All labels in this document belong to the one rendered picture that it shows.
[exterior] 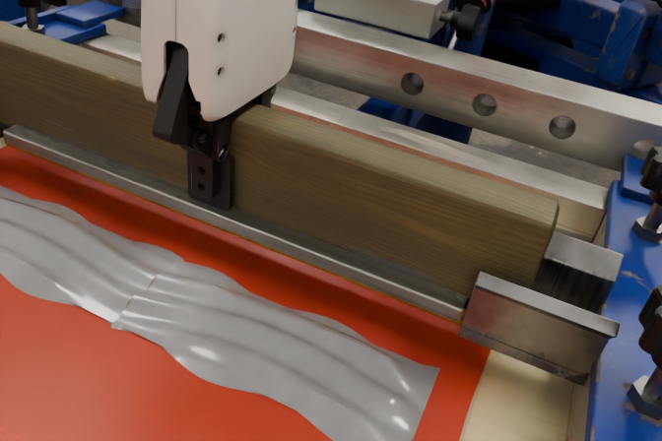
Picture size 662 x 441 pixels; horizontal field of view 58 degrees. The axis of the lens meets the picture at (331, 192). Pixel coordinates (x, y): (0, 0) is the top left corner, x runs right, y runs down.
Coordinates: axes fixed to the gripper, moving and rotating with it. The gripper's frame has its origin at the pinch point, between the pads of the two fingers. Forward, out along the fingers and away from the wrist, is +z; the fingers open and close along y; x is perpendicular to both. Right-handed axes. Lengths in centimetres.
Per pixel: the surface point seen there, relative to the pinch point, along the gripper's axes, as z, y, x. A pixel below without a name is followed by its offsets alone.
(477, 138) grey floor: 104, -228, -9
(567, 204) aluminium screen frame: 3.5, -14.8, 21.7
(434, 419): 6.2, 7.3, 17.9
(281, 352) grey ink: 5.6, 7.8, 8.7
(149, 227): 6.0, 2.2, -5.0
